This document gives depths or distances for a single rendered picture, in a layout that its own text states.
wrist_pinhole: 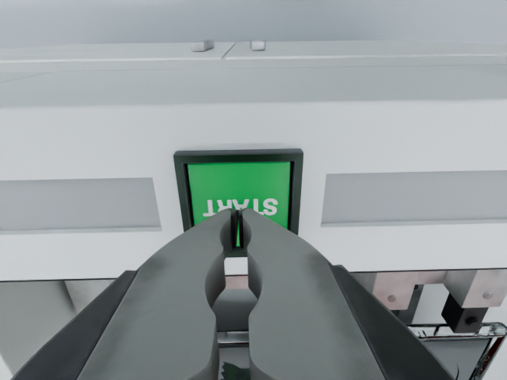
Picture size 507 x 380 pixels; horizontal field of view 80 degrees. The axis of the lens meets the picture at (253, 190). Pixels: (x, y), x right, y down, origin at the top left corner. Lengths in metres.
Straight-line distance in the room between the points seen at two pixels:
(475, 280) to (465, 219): 0.12
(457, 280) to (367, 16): 0.95
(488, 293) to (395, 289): 0.08
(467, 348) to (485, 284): 0.09
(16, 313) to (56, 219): 0.10
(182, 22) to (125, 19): 0.17
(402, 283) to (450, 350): 0.12
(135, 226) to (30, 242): 0.05
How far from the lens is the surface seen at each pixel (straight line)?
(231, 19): 1.09
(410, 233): 0.18
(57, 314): 0.30
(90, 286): 0.28
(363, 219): 0.17
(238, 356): 0.33
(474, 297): 0.33
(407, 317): 0.42
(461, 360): 0.41
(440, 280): 0.34
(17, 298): 0.26
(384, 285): 0.28
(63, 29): 1.23
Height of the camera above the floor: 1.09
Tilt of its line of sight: 63 degrees down
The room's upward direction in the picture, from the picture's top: 177 degrees clockwise
